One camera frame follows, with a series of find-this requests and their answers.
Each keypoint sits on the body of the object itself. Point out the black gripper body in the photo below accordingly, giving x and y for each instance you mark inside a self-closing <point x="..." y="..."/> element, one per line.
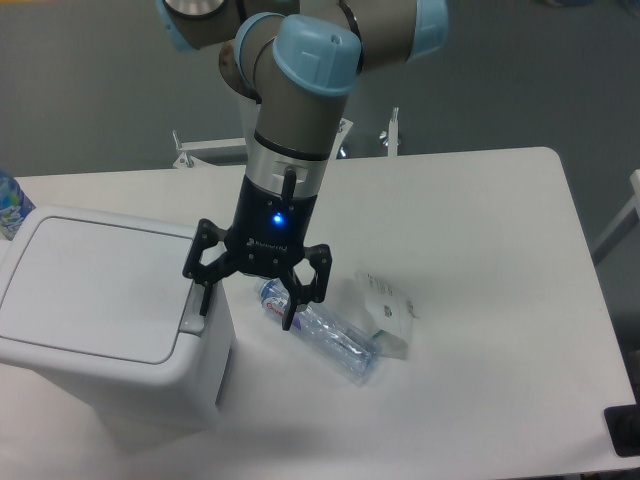
<point x="267" y="233"/>

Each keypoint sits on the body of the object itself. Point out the white push-lid trash can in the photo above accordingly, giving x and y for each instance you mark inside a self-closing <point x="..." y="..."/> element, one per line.
<point x="96" y="303"/>

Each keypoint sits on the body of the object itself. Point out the white crumpled paper carton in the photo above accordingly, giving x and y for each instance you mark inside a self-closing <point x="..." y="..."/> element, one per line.
<point x="388" y="315"/>

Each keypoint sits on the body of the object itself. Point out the clear plastic water bottle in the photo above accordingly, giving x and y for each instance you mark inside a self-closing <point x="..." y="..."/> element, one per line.
<point x="336" y="339"/>

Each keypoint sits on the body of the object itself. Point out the black clamp at table edge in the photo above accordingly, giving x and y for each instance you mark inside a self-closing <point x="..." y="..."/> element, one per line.
<point x="623" y="426"/>

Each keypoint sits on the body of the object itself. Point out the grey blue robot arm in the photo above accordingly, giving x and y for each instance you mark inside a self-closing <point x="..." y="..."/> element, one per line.
<point x="299" y="69"/>

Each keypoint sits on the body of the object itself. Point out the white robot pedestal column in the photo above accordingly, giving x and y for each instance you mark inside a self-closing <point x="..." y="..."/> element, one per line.
<point x="248" y="101"/>

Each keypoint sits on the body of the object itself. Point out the white frame at right edge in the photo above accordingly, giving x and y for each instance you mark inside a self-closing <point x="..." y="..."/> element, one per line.
<point x="625" y="220"/>

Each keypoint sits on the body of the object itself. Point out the white metal base frame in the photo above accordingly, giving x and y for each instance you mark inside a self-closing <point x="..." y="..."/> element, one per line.
<point x="309" y="137"/>

